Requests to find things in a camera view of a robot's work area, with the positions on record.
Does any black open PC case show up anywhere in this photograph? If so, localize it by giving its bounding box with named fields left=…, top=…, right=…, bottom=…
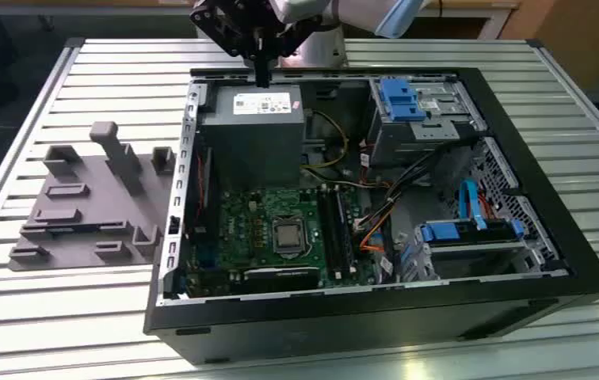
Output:
left=143, top=66, right=599, bottom=365

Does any yellow black wire bundle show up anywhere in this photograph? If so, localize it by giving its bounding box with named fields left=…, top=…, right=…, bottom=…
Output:
left=302, top=109, right=352, bottom=171

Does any black cable bundle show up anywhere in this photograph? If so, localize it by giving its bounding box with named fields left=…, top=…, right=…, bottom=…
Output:
left=381, top=136, right=490, bottom=207

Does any black graphics card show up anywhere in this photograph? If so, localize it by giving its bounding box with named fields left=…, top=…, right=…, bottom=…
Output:
left=185, top=264, right=322, bottom=297

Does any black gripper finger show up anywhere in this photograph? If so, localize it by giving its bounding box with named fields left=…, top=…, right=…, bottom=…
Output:
left=262, top=19, right=311, bottom=89
left=188, top=2, right=263, bottom=89

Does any metal socket cover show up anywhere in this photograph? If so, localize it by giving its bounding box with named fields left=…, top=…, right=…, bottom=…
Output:
left=270, top=216, right=308, bottom=257

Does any grey parts rack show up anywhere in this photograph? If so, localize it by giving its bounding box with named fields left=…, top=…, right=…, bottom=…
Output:
left=7, top=120, right=176, bottom=272

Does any green motherboard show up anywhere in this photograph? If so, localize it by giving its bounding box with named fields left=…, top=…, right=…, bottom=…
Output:
left=187, top=184, right=385, bottom=296

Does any hard disk in blue carrier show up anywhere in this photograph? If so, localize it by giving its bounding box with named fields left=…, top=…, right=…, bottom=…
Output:
left=418, top=219, right=523, bottom=249

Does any orange SATA cable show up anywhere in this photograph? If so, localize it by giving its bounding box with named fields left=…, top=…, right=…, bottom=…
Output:
left=358, top=221, right=385, bottom=254

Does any RAM slot with white clips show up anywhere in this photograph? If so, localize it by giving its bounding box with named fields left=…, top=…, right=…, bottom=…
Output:
left=335, top=184, right=358, bottom=278
left=320, top=184, right=342, bottom=278

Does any wooden cabinet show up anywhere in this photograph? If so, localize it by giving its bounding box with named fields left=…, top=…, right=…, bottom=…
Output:
left=497, top=0, right=599, bottom=94

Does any RAM slot with black clips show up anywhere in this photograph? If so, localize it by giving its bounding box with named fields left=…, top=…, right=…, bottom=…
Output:
left=327, top=184, right=348, bottom=276
left=315, top=184, right=335, bottom=277

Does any blue SATA cable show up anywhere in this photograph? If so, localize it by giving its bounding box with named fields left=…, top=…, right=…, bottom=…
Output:
left=459, top=180, right=486, bottom=230

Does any metal drive cage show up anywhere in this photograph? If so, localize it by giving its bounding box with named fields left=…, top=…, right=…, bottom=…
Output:
left=366, top=77, right=486, bottom=167

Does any blue expansion slot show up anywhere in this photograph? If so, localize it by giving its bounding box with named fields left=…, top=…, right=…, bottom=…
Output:
left=195, top=237, right=216, bottom=271

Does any blue plastic drive latch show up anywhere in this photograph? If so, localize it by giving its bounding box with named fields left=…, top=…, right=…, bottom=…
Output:
left=376, top=78, right=429, bottom=123

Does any silver CPU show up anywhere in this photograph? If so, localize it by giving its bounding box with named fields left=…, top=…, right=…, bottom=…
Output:
left=275, top=226, right=300, bottom=245

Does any grey power supply unit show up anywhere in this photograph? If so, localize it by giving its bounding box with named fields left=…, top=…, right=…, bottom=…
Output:
left=195, top=83, right=308, bottom=190

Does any metal disk bay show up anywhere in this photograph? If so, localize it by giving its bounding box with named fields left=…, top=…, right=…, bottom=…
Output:
left=414, top=237, right=568, bottom=284

